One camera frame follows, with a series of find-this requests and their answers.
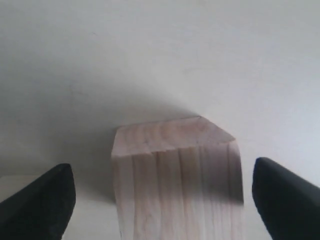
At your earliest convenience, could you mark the medium-large wooden cube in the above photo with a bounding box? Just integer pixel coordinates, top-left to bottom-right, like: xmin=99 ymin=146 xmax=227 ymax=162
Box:
xmin=111 ymin=116 xmax=245 ymax=240

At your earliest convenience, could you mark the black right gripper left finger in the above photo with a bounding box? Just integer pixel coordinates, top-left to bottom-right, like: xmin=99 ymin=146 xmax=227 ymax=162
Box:
xmin=0 ymin=163 xmax=76 ymax=240

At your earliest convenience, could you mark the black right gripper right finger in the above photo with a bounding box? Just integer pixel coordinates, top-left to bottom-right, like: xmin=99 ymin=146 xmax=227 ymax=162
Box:
xmin=252 ymin=157 xmax=320 ymax=240

